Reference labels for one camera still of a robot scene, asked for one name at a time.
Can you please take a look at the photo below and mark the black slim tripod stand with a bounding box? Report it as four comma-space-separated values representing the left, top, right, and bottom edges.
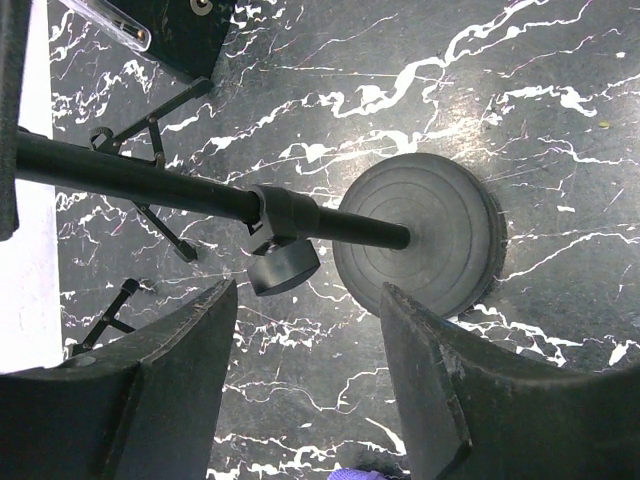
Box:
89, 75, 216, 264

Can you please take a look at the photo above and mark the purple toy microphone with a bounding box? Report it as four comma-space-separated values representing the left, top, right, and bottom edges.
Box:
328, 468, 386, 480

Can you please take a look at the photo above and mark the black shock mount tripod stand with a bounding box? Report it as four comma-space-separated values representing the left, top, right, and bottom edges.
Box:
70, 278, 140, 357

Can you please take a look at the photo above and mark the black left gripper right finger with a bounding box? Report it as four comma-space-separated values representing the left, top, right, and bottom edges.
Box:
380, 284, 639, 479

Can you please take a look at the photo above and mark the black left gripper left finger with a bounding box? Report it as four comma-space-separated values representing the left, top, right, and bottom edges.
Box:
1, 279, 238, 479

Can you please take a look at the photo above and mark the black angled box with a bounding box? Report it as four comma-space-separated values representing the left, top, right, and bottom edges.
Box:
59, 0, 237, 84

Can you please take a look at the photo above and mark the black round base stand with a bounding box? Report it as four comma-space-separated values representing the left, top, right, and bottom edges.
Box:
0, 0, 509, 321

